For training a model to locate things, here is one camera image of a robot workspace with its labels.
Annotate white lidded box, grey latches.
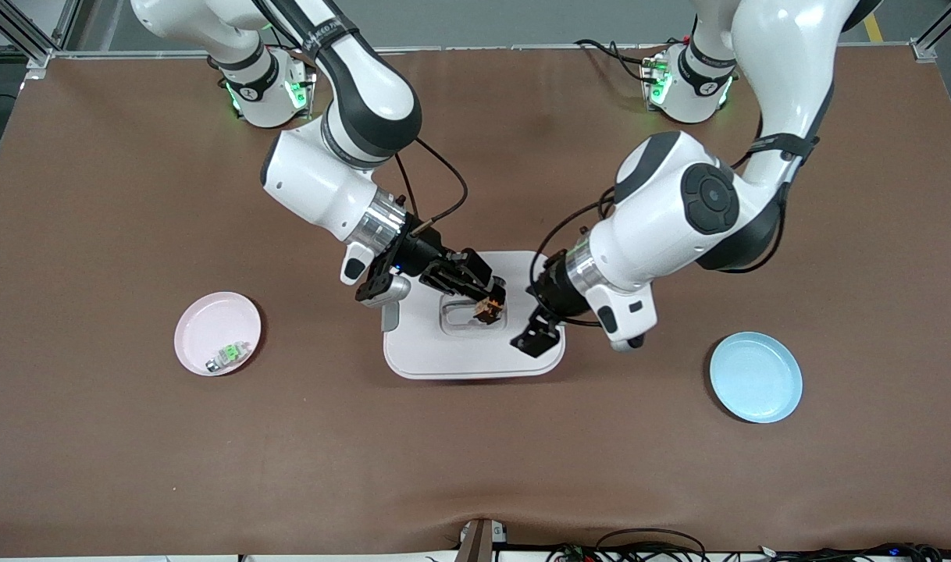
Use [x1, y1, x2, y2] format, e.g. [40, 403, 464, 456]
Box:
[381, 251, 568, 380]

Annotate black left arm base cable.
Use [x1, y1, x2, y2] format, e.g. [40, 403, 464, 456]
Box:
[574, 37, 665, 84]

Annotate metal table edge rail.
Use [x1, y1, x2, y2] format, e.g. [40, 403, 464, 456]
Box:
[0, 44, 937, 60]

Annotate black looped cable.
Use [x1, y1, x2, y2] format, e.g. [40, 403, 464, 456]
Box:
[595, 528, 707, 562]

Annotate green switch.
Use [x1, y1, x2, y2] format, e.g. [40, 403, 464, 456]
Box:
[205, 340, 251, 373]

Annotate light blue round plate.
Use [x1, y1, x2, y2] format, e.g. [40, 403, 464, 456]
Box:
[709, 332, 803, 425]

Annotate brown table mat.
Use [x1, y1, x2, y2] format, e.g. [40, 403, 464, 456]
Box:
[0, 47, 951, 559]

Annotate black cable bundle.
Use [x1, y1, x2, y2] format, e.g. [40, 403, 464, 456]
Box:
[757, 542, 951, 562]

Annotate aluminium frame post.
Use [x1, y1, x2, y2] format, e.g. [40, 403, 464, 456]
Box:
[911, 0, 951, 63]
[0, 0, 83, 68]

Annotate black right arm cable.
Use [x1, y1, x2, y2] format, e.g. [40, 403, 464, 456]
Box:
[393, 136, 471, 237]

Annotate pink round plate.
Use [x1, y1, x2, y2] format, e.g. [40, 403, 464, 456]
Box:
[173, 291, 262, 378]

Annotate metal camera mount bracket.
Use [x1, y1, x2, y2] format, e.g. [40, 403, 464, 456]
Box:
[456, 518, 508, 562]

